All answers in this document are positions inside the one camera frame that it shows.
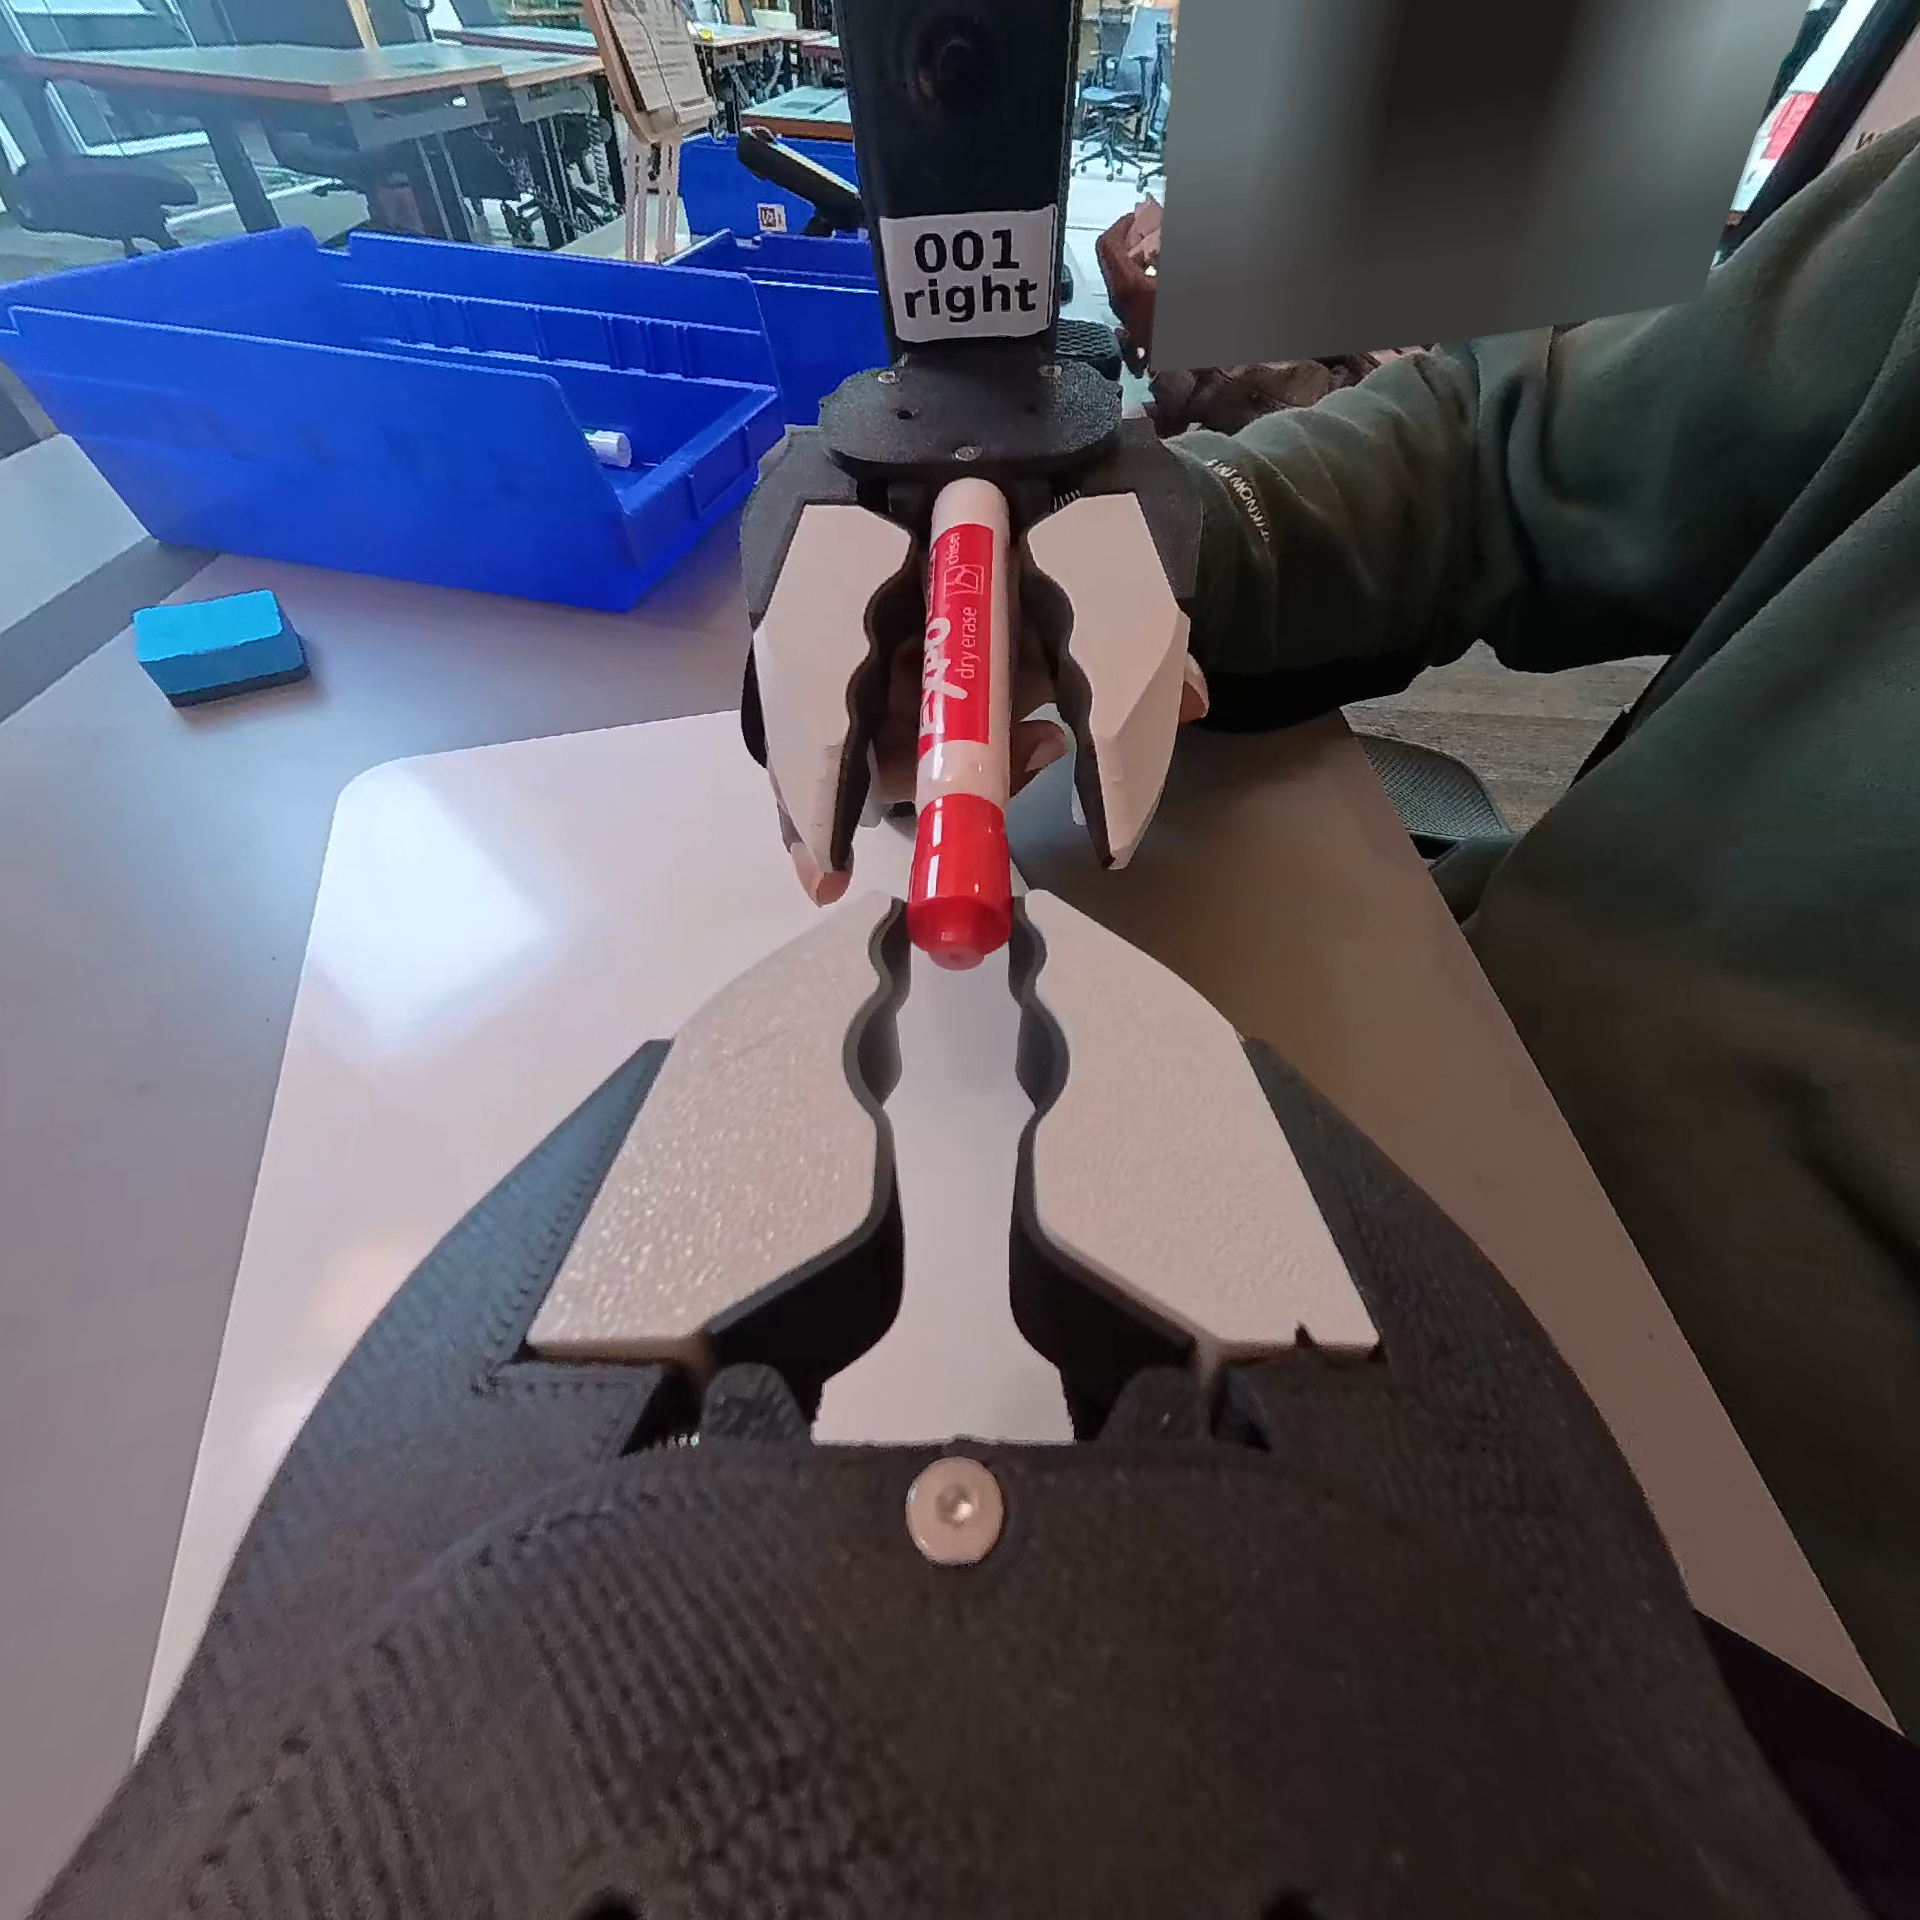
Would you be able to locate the white whiteboard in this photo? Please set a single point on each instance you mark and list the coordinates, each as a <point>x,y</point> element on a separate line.
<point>451,991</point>

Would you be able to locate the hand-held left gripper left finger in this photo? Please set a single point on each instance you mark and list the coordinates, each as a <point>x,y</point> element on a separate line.
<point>706,1199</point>

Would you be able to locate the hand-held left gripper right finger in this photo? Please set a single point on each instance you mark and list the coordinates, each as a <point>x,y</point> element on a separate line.
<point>1200,1199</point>

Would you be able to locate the small blue storage bin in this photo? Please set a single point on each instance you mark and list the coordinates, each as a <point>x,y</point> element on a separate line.
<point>805,315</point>

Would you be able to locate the wooden desk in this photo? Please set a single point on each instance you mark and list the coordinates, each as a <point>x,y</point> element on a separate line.
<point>301,76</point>

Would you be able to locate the person's green sweatshirt torso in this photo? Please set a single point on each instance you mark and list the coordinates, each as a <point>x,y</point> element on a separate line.
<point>1741,991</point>

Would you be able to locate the red marker cap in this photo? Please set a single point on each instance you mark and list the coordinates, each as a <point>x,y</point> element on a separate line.
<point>965,885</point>

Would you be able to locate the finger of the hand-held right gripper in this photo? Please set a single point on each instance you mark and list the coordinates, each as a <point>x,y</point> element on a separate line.
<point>811,660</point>
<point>1126,660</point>

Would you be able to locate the blue whiteboard eraser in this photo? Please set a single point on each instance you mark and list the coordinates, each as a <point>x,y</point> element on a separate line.
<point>220,646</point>

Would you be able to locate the red whiteboard marker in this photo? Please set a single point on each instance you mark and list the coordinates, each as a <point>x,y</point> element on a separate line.
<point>965,630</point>

